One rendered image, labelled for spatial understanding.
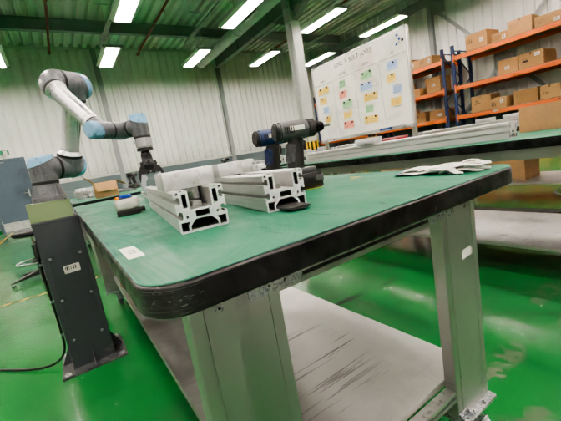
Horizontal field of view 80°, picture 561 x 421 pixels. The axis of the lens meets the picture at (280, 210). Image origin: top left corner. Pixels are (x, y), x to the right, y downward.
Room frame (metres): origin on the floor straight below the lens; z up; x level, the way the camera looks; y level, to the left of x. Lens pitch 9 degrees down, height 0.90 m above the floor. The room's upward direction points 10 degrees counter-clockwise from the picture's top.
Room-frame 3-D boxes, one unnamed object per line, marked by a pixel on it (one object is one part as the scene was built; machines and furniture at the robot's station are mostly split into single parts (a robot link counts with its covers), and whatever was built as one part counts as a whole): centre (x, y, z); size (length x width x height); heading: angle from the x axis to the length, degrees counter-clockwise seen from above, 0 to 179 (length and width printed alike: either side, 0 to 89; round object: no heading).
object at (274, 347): (1.65, 0.44, 0.39); 2.50 x 0.92 x 0.78; 32
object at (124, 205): (1.24, 0.54, 0.81); 0.10 x 0.08 x 0.06; 114
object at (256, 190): (1.11, 0.15, 0.82); 0.80 x 0.10 x 0.09; 24
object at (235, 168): (1.11, 0.15, 0.87); 0.16 x 0.11 x 0.07; 24
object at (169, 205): (1.04, 0.32, 0.82); 0.80 x 0.10 x 0.09; 24
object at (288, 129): (1.10, -0.11, 0.89); 0.20 x 0.08 x 0.22; 109
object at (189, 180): (0.81, 0.22, 0.87); 0.16 x 0.11 x 0.07; 24
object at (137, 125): (1.59, 0.57, 1.13); 0.09 x 0.08 x 0.11; 64
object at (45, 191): (1.72, 1.14, 0.92); 0.15 x 0.15 x 0.10
